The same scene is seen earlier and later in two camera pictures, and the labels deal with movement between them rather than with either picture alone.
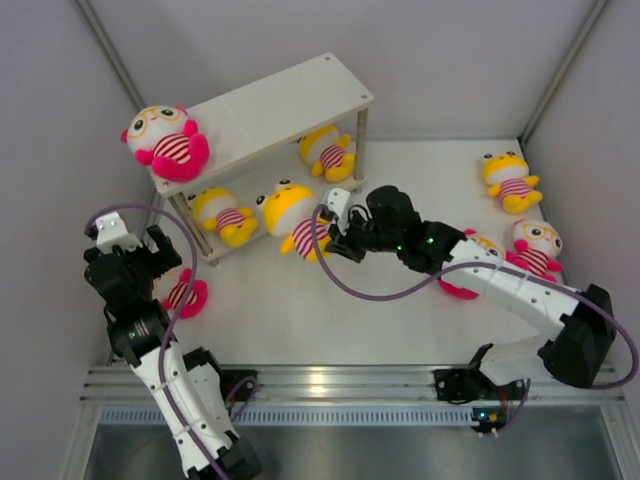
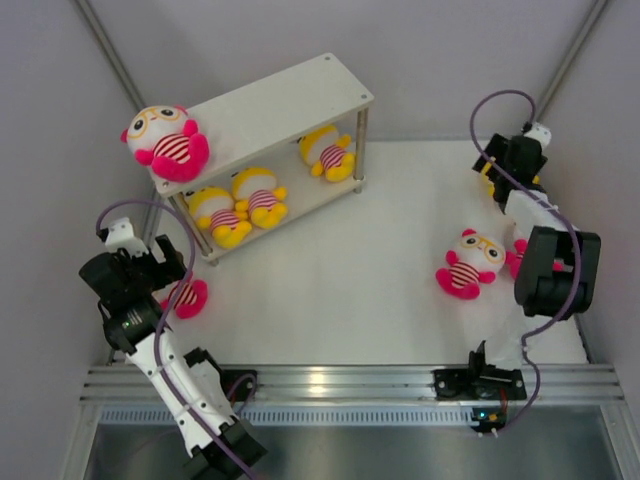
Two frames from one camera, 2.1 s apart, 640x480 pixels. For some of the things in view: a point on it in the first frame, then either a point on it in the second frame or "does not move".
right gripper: [343, 244] → [497, 147]
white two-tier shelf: [304, 126] does not move
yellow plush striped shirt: [288, 210] → [256, 194]
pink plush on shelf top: [167, 139] does not move
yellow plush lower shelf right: [324, 147] does not move
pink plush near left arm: [179, 293] does not move
